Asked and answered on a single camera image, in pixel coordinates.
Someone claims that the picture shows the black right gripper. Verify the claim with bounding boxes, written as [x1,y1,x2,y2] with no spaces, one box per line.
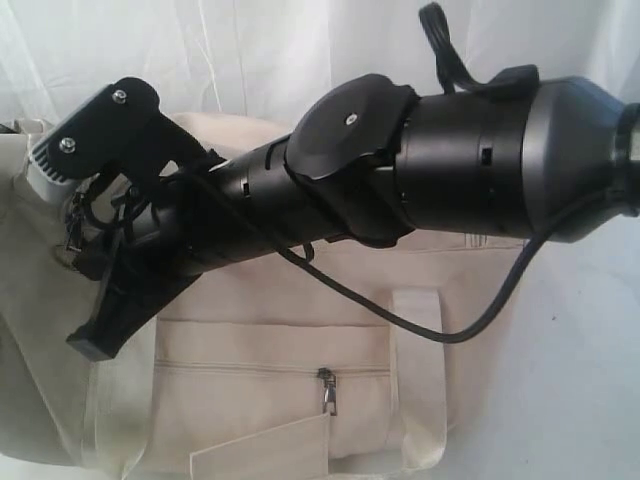
[67,144,290,359]

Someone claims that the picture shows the beige fabric duffel bag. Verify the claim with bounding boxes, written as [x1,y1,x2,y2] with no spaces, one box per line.
[1,120,512,479]

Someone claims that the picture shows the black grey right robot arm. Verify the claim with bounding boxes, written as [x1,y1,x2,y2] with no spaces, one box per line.
[63,68,639,361]

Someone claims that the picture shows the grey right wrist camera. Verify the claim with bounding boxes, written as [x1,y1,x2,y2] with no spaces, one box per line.
[27,92,109,196]

